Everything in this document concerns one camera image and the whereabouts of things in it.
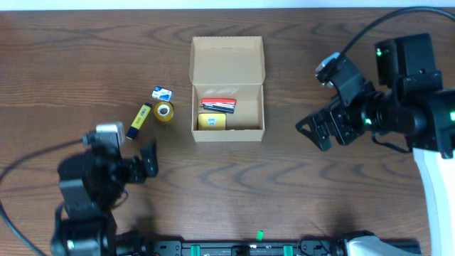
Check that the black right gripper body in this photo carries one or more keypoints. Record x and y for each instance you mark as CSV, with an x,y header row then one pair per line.
x,y
338,123

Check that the red black stapler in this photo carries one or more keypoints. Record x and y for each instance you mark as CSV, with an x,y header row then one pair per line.
x,y
223,105

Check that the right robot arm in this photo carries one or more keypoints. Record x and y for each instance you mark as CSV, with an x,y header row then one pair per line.
x,y
417,106

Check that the yellow tape roll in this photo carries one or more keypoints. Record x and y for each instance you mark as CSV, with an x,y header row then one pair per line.
x,y
163,111

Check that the black mounting rail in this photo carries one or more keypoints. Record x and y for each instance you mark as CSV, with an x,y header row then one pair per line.
x,y
362,246

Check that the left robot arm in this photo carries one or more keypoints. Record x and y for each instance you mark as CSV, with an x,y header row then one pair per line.
x,y
92,184

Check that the small white blue staple box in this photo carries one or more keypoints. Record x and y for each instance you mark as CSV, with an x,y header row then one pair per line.
x,y
162,94

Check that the green clip marker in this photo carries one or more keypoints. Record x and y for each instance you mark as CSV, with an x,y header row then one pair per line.
x,y
259,236

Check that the yellow highlighter marker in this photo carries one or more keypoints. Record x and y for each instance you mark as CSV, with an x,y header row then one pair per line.
x,y
138,121

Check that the open cardboard box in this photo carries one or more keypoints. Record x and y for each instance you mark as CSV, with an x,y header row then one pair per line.
x,y
229,67

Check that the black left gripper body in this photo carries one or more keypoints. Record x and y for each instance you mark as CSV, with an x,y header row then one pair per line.
x,y
136,171

